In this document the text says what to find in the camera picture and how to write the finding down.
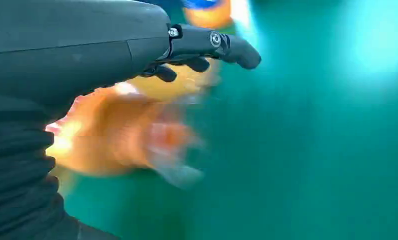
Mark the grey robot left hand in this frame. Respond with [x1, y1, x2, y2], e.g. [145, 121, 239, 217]
[0, 0, 262, 117]

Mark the orange drink bottle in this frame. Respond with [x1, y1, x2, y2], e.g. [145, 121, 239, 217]
[126, 58, 221, 105]
[45, 86, 206, 190]
[182, 0, 234, 30]

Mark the green table mat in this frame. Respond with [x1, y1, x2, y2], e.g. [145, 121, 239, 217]
[63, 0, 398, 240]

